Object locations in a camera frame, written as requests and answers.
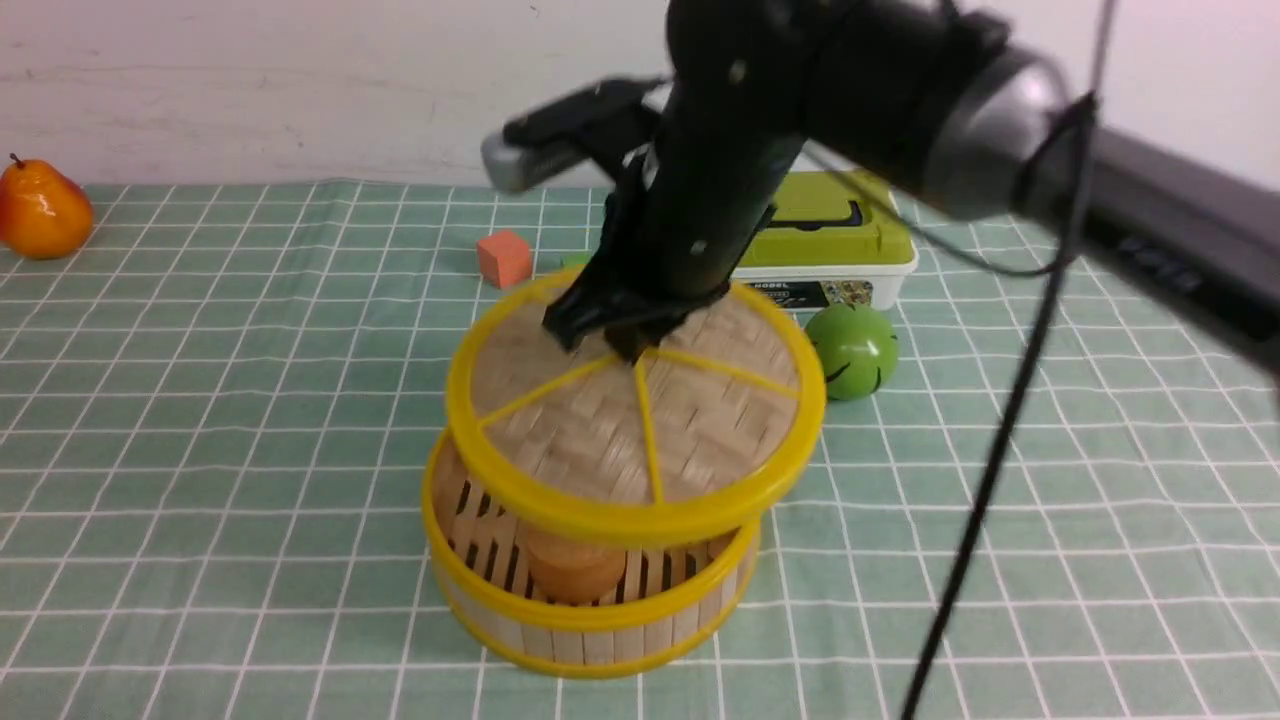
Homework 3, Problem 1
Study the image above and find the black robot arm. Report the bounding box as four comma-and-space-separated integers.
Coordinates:
544, 1, 1277, 374

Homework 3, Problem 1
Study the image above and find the green lidded white storage box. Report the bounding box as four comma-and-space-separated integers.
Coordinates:
733, 170, 918, 311

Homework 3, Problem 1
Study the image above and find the front brown toy bun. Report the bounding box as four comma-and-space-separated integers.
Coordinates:
522, 527, 627, 605

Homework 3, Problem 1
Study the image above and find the yellow bamboo steamer basket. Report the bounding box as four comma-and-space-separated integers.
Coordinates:
421, 434, 762, 679

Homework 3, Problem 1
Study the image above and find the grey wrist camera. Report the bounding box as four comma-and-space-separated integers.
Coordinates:
481, 78, 671, 195

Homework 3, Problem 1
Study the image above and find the yellow woven steamer lid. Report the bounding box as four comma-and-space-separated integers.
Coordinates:
445, 268, 826, 548

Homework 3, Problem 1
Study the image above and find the orange toy pear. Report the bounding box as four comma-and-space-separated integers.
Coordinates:
1, 152, 95, 261

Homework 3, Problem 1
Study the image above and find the green checked tablecloth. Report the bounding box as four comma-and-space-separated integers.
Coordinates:
1, 181, 1279, 719

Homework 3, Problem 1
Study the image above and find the green toy melon ball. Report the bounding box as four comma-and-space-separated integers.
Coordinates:
805, 304, 899, 401

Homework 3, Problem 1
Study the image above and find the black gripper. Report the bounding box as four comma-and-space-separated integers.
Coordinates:
541, 79, 804, 365

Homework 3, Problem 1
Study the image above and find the orange foam cube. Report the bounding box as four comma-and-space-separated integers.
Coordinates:
475, 231, 534, 290

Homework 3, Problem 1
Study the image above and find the black cable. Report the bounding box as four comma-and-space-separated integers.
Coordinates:
800, 0, 1119, 720

